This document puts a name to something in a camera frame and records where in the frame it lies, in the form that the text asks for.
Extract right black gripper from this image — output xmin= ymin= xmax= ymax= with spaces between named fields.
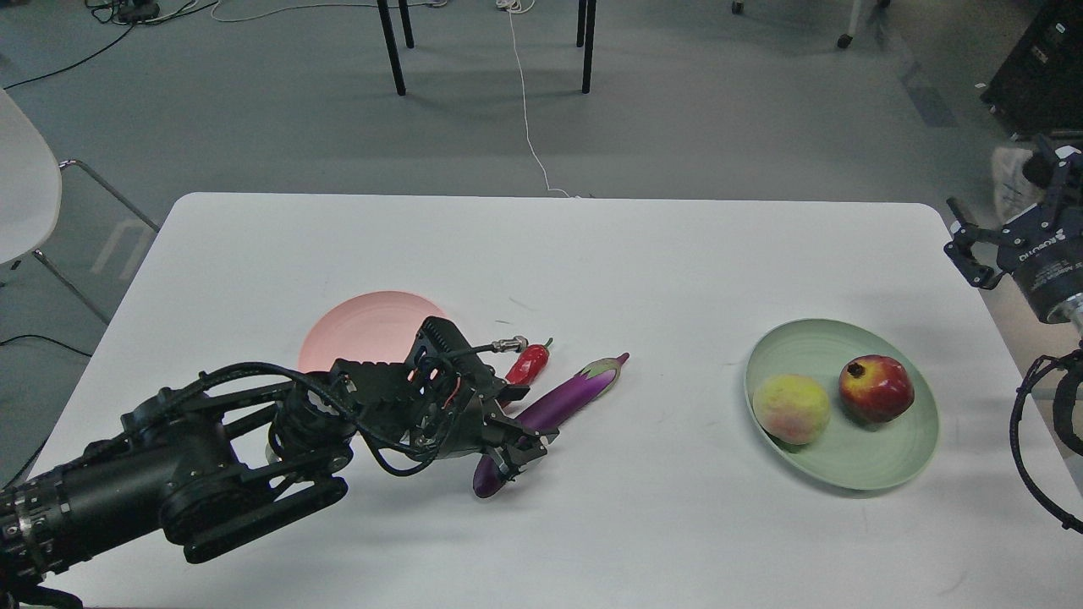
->
xmin=944 ymin=134 xmax=1082 ymax=325

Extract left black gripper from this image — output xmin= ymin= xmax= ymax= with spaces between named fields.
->
xmin=384 ymin=371 xmax=558 ymax=485

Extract purple eggplant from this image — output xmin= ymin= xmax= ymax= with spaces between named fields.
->
xmin=472 ymin=352 xmax=629 ymax=498

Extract red pomegranate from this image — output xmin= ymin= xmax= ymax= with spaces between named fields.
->
xmin=838 ymin=354 xmax=915 ymax=425

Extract yellow pink peach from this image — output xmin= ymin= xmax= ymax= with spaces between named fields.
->
xmin=751 ymin=374 xmax=832 ymax=446

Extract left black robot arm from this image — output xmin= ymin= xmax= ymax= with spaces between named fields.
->
xmin=3 ymin=357 xmax=558 ymax=608

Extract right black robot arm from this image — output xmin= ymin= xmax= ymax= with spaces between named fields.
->
xmin=943 ymin=134 xmax=1082 ymax=532

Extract red chili pepper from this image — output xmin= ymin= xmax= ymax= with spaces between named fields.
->
xmin=504 ymin=337 xmax=553 ymax=386

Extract black equipment case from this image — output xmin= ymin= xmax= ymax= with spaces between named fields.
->
xmin=980 ymin=1 xmax=1082 ymax=140

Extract pink plate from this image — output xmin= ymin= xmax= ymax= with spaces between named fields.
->
xmin=298 ymin=290 xmax=445 ymax=371

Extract black table legs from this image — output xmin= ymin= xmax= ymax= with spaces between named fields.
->
xmin=376 ymin=0 xmax=597 ymax=96

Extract white chair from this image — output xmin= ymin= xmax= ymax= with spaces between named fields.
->
xmin=1 ymin=91 xmax=160 ymax=325

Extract white floor cable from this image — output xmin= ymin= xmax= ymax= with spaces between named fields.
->
xmin=210 ymin=0 xmax=585 ymax=199

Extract black floor cables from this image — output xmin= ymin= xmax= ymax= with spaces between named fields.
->
xmin=0 ymin=0 xmax=217 ymax=90

